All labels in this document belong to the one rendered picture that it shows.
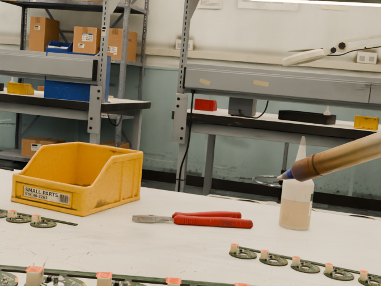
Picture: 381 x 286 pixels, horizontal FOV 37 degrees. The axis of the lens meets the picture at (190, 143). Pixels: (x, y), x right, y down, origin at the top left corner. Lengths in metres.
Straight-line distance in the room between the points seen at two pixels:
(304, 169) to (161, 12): 4.77
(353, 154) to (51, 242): 0.36
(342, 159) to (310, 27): 4.51
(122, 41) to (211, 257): 4.06
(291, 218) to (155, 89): 4.34
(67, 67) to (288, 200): 2.32
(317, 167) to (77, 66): 2.65
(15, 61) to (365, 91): 1.70
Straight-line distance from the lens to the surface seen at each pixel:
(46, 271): 0.26
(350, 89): 2.53
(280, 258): 0.51
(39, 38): 4.96
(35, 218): 0.56
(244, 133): 2.64
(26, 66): 2.97
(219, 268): 0.47
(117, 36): 4.60
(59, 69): 2.88
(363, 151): 0.19
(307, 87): 2.54
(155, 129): 4.93
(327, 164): 0.20
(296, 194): 0.61
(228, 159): 4.78
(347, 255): 0.56
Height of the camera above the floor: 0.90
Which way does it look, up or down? 6 degrees down
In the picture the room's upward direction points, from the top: 5 degrees clockwise
